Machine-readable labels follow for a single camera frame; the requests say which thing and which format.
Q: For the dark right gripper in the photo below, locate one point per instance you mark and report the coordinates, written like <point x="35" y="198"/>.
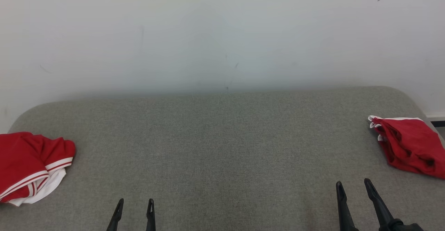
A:
<point x="403" y="226"/>

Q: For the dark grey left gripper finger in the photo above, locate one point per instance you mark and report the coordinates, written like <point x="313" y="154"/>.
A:
<point x="116" y="217"/>
<point x="151" y="218"/>

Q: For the red shorts with white panels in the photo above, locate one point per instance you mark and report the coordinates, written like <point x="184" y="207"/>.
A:
<point x="410" y="144"/>

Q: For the red shirt with white stripes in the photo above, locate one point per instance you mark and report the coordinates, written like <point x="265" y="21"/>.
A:
<point x="24" y="158"/>

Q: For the wall baseboard strip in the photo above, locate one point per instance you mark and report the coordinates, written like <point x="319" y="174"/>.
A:
<point x="436" y="119"/>

